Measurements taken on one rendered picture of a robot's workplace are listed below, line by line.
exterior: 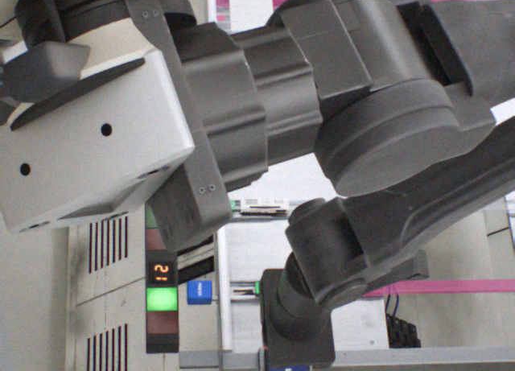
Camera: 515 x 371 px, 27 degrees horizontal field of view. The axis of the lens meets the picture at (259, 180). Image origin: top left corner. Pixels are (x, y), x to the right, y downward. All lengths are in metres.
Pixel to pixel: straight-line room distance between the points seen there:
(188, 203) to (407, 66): 0.15
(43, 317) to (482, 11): 1.55
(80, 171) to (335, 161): 0.14
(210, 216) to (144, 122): 0.05
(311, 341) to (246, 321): 0.24
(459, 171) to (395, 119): 0.32
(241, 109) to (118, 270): 1.44
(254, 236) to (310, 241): 0.44
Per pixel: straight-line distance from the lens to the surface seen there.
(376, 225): 0.88
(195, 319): 1.76
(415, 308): 1.88
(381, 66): 0.56
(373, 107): 0.55
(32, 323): 2.04
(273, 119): 0.52
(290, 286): 0.96
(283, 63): 0.53
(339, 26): 0.56
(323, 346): 1.05
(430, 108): 0.56
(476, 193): 0.86
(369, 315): 1.31
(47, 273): 2.10
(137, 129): 0.48
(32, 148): 0.51
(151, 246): 1.32
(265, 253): 1.32
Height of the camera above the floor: 1.50
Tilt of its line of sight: 33 degrees down
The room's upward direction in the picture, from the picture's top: 66 degrees clockwise
